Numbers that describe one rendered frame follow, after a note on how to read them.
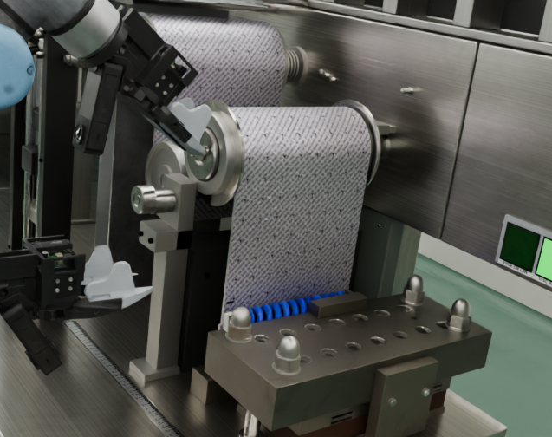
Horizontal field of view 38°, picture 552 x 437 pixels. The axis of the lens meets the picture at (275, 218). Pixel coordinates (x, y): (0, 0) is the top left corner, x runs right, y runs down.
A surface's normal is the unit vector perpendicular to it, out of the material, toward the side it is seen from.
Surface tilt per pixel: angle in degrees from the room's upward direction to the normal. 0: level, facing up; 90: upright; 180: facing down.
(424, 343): 0
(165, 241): 90
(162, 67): 90
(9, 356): 0
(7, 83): 90
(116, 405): 0
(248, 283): 90
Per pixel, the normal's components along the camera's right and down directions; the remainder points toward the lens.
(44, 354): 0.56, 0.37
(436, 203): -0.81, 0.09
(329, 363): 0.12, -0.94
